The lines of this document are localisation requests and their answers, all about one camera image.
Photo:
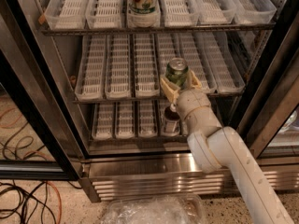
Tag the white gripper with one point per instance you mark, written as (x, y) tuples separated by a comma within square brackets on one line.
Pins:
[(193, 102)]

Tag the green soda can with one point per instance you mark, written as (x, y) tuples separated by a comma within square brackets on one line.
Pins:
[(176, 71)]

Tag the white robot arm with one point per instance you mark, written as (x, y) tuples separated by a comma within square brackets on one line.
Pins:
[(214, 146)]

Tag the stainless steel fridge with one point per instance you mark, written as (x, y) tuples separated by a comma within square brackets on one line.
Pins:
[(118, 170)]

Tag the open glass fridge door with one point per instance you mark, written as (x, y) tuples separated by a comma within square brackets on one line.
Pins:
[(33, 75)]

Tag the dark juice bottle white cap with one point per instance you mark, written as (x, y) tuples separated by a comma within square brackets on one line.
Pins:
[(171, 121)]

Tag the clear plastic bin on floor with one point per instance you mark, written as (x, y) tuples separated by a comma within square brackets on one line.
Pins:
[(163, 209)]

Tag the top wire shelf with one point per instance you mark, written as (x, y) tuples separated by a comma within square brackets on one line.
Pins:
[(159, 30)]

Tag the wire shelf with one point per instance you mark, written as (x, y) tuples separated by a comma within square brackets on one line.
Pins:
[(151, 98), (159, 30), (178, 138)]

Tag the bottom wire shelf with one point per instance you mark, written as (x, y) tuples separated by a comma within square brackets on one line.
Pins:
[(178, 138)]

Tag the middle wire shelf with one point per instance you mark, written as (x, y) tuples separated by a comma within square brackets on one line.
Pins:
[(151, 98)]

